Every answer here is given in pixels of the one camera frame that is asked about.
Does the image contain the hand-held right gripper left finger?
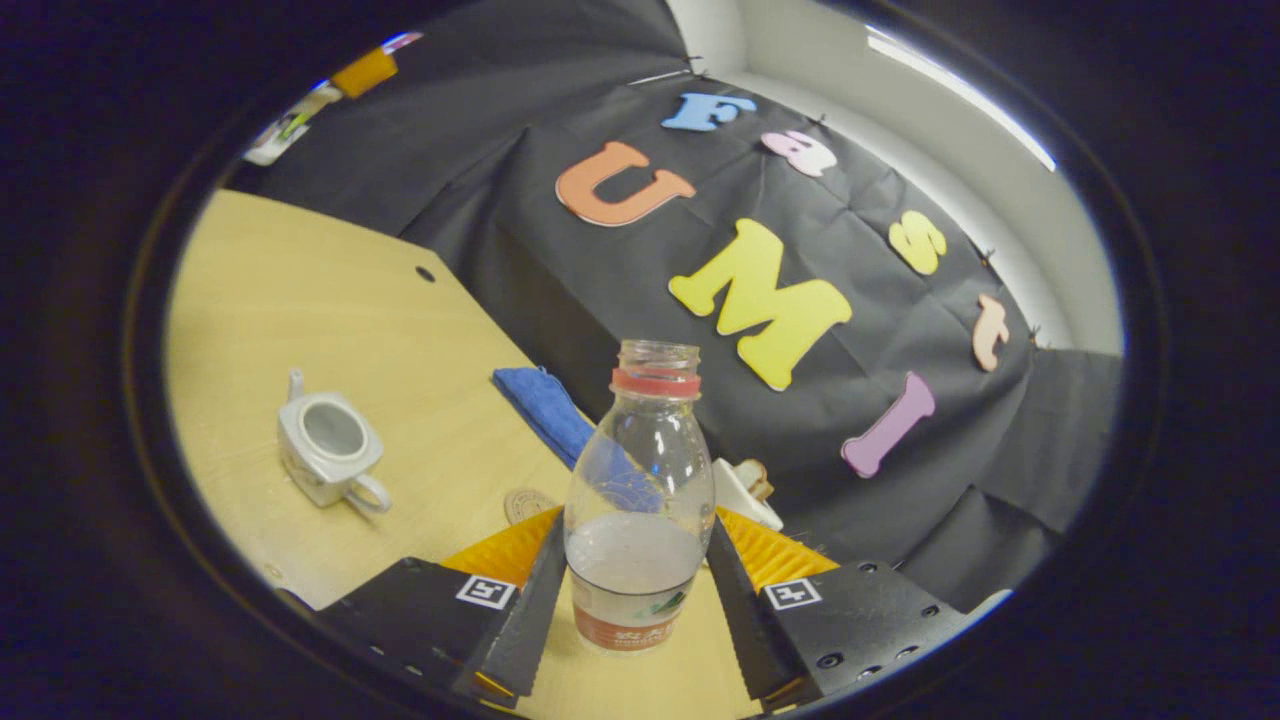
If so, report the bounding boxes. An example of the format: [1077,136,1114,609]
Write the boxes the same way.
[318,505,568,701]

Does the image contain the white toaster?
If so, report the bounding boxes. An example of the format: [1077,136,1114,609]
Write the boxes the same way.
[712,458,784,531]

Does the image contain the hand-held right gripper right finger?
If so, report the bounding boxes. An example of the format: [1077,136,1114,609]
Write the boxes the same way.
[705,505,971,706]

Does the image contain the clear plastic water bottle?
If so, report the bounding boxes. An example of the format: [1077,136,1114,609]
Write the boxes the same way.
[563,340,717,654]

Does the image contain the white ceramic teacup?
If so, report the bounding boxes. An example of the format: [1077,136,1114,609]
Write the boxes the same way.
[277,368,393,516]

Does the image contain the round coaster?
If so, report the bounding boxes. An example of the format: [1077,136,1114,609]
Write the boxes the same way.
[503,487,559,526]

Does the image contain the blue towel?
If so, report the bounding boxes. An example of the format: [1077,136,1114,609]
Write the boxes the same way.
[492,366,601,471]

